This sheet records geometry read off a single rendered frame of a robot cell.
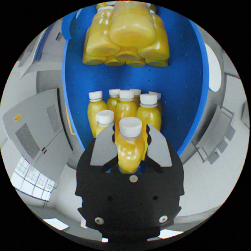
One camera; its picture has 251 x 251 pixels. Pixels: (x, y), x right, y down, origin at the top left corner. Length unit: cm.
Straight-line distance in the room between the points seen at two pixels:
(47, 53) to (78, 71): 27
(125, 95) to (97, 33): 16
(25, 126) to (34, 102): 44
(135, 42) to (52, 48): 39
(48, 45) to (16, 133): 136
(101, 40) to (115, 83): 19
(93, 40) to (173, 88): 22
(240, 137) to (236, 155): 53
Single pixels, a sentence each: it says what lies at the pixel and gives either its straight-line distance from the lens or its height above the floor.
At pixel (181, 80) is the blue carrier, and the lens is 22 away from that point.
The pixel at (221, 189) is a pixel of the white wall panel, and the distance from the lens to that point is 352.
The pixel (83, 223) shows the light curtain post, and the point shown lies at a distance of 94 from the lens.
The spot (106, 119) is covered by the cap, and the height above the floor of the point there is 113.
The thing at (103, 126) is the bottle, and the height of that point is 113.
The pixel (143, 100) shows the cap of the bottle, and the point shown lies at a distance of 16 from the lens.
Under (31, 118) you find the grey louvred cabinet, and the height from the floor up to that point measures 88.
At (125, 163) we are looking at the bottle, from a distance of 17.
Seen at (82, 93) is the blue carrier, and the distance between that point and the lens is 23.
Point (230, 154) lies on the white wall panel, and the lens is 325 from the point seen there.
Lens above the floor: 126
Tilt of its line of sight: 57 degrees down
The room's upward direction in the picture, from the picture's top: 175 degrees counter-clockwise
